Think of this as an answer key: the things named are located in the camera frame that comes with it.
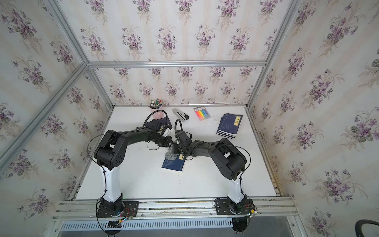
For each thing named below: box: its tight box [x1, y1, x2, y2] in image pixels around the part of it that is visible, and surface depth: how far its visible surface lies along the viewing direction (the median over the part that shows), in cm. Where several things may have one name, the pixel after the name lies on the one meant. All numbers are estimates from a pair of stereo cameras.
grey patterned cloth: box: [165, 142, 178, 161], surface depth 92 cm
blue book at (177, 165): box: [161, 154, 186, 173], surface depth 90 cm
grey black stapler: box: [172, 108, 190, 123], surface depth 113 cm
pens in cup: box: [150, 98, 163, 110], surface depth 109 cm
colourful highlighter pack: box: [193, 106, 212, 122], surface depth 117 cm
